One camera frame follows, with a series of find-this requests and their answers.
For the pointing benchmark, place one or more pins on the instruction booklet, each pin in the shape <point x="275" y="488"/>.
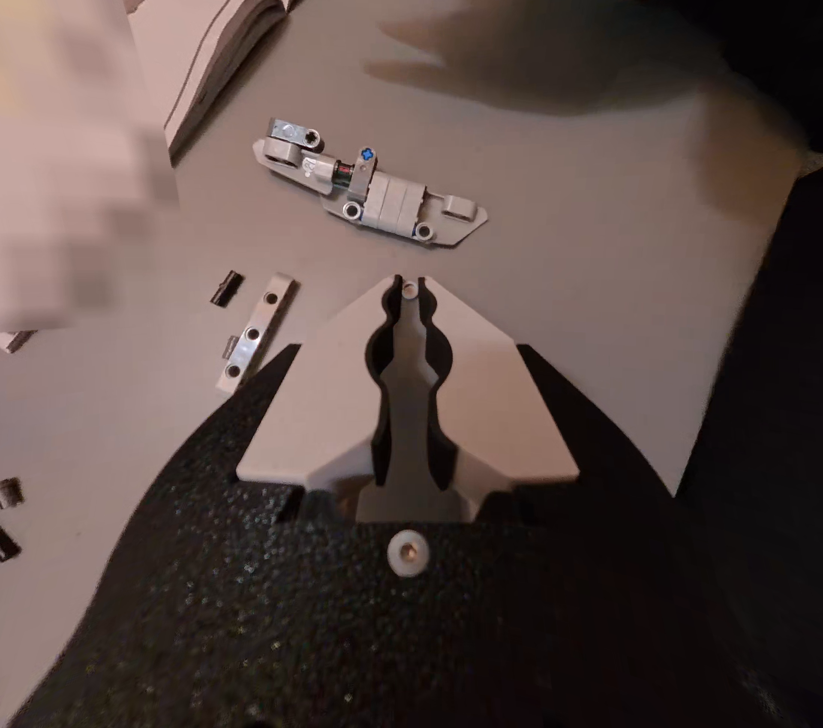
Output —
<point x="212" y="2"/>

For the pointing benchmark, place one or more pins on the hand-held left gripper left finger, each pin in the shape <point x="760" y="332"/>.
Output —
<point x="308" y="413"/>

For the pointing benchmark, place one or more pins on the grey beam with holes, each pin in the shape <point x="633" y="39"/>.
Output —
<point x="257" y="333"/>

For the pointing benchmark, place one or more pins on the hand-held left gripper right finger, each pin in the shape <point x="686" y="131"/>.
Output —
<point x="508" y="413"/>

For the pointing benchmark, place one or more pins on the small black pin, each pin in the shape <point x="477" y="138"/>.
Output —
<point x="226" y="289"/>

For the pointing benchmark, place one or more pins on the small black brick piece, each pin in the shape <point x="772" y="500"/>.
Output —
<point x="9" y="493"/>
<point x="8" y="543"/>

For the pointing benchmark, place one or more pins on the small grey brick piece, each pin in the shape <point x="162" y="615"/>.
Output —
<point x="16" y="341"/>

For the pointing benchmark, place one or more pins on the grey desk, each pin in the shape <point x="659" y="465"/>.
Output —
<point x="578" y="291"/>

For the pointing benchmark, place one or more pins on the grey brick assembly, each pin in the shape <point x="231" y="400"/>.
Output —
<point x="392" y="201"/>

